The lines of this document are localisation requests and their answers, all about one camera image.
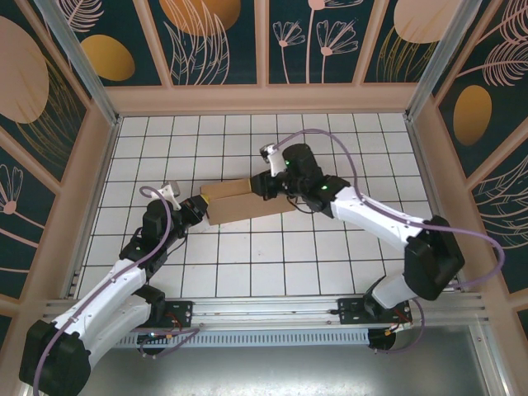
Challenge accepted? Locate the brown cardboard box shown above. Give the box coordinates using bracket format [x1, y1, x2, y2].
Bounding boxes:
[198, 177, 296, 227]

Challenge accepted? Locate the grey metal sheet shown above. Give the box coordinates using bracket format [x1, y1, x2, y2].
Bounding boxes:
[82, 325, 507, 396]

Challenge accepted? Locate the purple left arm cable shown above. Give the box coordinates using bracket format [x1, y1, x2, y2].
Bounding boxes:
[31, 185, 201, 391]

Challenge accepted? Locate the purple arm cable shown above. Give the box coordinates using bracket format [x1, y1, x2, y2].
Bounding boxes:
[274, 129, 507, 355]
[31, 185, 201, 391]

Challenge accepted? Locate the aluminium table edge rail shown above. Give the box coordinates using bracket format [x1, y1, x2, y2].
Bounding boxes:
[403, 117, 469, 293]
[61, 115, 123, 300]

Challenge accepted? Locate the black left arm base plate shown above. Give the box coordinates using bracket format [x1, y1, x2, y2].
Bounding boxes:
[163, 300, 195, 329]

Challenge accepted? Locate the aluminium frame rail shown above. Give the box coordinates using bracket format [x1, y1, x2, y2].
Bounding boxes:
[39, 292, 492, 331]

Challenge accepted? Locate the slotted grey cable duct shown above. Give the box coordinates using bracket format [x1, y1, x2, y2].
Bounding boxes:
[111, 328, 370, 347]

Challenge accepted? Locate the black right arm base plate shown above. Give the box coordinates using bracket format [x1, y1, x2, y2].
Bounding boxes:
[337, 297, 413, 327]

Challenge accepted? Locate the aluminium corner post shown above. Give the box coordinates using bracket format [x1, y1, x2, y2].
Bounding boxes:
[32, 0, 123, 128]
[403, 0, 496, 125]

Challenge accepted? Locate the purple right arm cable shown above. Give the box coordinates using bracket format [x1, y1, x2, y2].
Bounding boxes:
[274, 129, 507, 355]

